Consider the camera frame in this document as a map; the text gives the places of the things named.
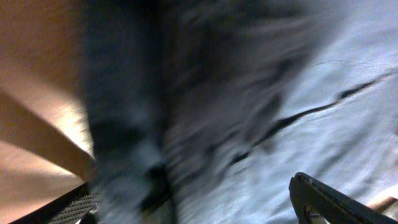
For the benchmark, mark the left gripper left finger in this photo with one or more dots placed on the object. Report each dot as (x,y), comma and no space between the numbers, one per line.
(69,208)

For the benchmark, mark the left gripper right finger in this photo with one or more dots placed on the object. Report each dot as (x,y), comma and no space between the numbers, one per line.
(315,202)

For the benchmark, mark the blue denim shorts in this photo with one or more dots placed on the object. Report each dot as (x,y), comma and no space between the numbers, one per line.
(202,111)

